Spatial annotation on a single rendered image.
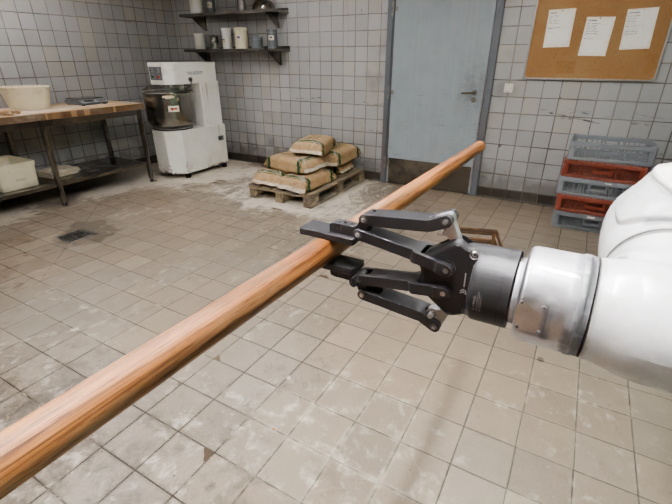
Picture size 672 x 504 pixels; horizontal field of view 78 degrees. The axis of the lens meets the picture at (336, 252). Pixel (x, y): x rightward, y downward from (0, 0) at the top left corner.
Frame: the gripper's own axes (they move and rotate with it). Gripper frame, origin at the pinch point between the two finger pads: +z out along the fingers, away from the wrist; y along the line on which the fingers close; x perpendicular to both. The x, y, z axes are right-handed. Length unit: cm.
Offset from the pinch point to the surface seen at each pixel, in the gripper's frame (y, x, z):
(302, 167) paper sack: 77, 298, 211
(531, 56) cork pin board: -21, 419, 33
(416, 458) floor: 117, 72, 6
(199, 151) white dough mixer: 85, 332, 392
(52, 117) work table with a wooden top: 29, 182, 415
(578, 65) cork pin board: -14, 419, -7
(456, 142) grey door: 62, 417, 93
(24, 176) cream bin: 81, 150, 431
